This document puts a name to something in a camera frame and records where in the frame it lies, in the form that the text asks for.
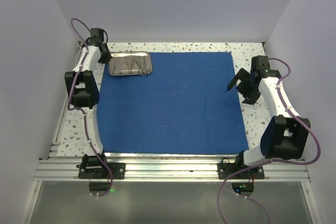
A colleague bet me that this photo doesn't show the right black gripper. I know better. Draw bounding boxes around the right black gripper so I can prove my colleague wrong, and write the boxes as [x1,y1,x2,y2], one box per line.
[228,68,261,105]

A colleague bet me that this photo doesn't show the steel instrument tray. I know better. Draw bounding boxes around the steel instrument tray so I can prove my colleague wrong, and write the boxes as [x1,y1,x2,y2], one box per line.
[108,51,153,76]

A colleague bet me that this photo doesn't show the blue surgical cloth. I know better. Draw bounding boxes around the blue surgical cloth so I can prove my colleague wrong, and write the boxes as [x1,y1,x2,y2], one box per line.
[97,52,248,154]

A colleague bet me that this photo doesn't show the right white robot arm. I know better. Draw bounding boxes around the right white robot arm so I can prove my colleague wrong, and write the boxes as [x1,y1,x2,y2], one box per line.
[227,56,310,178]

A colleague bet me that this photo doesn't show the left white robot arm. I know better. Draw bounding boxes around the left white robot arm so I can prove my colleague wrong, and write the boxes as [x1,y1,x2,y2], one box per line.
[64,28,109,178]

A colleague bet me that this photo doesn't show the steel surgical scissors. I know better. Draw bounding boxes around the steel surgical scissors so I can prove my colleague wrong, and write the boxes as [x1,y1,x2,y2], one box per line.
[135,56,151,76]

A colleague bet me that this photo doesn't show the steel forceps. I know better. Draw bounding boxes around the steel forceps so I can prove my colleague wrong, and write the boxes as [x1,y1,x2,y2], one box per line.
[127,55,140,72]

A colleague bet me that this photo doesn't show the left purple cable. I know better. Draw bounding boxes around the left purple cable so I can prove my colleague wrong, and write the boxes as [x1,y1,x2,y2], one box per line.
[67,18,114,198]

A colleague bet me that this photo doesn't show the purple cable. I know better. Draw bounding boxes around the purple cable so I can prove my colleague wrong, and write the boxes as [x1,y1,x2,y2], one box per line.
[67,18,114,198]
[217,57,322,224]

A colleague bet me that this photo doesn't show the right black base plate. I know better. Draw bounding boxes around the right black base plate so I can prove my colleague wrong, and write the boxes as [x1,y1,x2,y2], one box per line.
[217,156,265,180]

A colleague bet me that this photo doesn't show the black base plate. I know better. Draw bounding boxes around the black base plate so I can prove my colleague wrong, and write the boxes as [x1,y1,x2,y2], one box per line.
[76,163,126,179]
[217,156,265,180]

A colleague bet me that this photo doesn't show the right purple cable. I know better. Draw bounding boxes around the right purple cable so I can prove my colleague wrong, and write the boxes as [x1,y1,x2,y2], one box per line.
[217,57,322,224]

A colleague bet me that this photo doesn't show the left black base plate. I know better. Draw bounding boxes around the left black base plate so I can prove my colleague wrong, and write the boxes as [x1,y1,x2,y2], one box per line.
[76,163,126,179]

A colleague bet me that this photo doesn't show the aluminium front rail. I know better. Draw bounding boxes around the aluminium front rail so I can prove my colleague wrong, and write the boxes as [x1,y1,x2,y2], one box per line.
[33,157,310,182]

